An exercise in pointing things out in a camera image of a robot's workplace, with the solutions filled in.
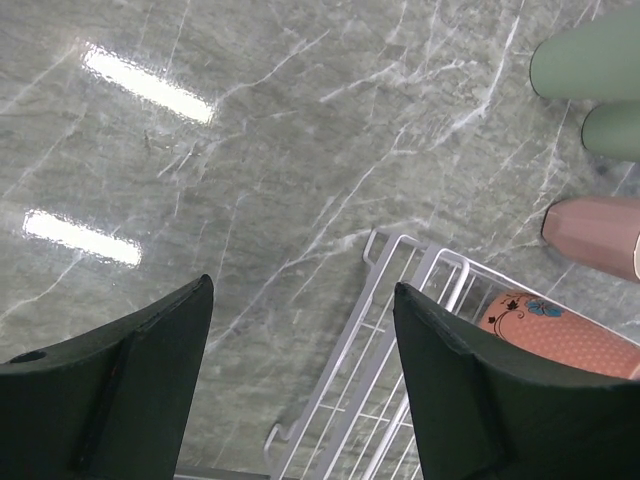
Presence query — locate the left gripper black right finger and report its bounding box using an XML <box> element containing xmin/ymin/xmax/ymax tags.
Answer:
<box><xmin>393</xmin><ymin>283</ymin><xmax>639</xmax><ymax>479</ymax></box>

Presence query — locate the white wire dish rack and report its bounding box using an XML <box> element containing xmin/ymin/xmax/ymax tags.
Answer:
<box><xmin>265</xmin><ymin>229</ymin><xmax>580</xmax><ymax>479</ymax></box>

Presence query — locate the short green plastic cup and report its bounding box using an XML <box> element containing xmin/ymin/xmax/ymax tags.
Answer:
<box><xmin>581</xmin><ymin>101</ymin><xmax>639</xmax><ymax>163</ymax></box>

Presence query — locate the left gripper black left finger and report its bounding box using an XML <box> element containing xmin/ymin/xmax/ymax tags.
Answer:
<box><xmin>1</xmin><ymin>275</ymin><xmax>214</xmax><ymax>479</ymax></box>

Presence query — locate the orange floral mug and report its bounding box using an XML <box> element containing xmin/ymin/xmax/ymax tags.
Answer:
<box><xmin>478</xmin><ymin>291</ymin><xmax>639</xmax><ymax>380</ymax></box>

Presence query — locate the tall green plastic cup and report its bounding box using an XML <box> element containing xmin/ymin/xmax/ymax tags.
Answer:
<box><xmin>529</xmin><ymin>4</ymin><xmax>639</xmax><ymax>101</ymax></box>

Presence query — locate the pink mug, cream inside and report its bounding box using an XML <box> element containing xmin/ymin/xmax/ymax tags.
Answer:
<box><xmin>541</xmin><ymin>196</ymin><xmax>639</xmax><ymax>282</ymax></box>

